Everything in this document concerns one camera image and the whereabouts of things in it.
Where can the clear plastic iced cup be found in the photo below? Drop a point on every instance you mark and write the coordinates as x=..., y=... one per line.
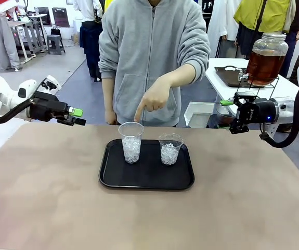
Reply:
x=131, y=152
x=169, y=155

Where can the white side table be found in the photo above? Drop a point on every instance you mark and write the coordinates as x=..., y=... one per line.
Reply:
x=287, y=87

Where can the person's left forearm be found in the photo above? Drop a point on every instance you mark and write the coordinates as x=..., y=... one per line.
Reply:
x=183, y=75

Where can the metal frame desk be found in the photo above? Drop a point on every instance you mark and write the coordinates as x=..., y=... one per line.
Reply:
x=27, y=23

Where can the person in yellow-green jacket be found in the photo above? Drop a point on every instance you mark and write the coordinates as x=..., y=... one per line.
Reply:
x=266, y=13

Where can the person in grey trousers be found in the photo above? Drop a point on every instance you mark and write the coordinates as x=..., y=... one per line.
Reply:
x=3, y=39

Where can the glass tea dispenser jar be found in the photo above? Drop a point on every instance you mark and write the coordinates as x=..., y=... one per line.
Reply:
x=266, y=62

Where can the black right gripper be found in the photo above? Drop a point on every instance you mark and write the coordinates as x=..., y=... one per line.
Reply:
x=255, y=112

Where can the person's left hand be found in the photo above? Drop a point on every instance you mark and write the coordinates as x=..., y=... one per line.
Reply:
x=155, y=96

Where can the mannequin in navy trousers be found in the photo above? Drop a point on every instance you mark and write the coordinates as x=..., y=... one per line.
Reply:
x=90, y=39

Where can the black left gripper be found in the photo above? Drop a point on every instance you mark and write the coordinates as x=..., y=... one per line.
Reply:
x=46, y=108

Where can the person's right hand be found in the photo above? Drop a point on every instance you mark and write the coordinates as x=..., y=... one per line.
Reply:
x=111, y=117

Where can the white open box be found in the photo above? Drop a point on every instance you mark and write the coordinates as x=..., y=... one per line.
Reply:
x=190, y=109

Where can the grey plastic stool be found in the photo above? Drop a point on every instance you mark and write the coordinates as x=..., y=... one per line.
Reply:
x=55, y=43

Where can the black plastic serving tray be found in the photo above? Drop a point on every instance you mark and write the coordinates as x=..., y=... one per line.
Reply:
x=149, y=174

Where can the person in grey hoodie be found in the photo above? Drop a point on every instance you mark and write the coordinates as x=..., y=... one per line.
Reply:
x=144, y=52

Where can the yellow draped cloth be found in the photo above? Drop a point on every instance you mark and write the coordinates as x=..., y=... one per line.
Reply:
x=108, y=3

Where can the person's right forearm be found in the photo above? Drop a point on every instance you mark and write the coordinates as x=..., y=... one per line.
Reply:
x=109, y=93

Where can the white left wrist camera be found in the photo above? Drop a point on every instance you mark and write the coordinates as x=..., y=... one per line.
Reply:
x=51, y=82

